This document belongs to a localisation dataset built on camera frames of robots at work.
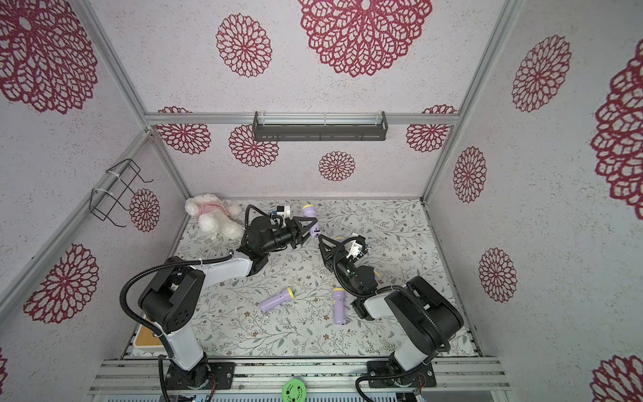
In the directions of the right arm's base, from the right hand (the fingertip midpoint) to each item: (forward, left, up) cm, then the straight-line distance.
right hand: (317, 240), depth 76 cm
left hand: (+7, 0, -1) cm, 7 cm away
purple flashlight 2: (-9, +12, -21) cm, 26 cm away
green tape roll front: (-37, +5, -18) cm, 41 cm away
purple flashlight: (+12, +3, +1) cm, 12 cm away
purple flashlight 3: (-12, -7, -22) cm, 26 cm away
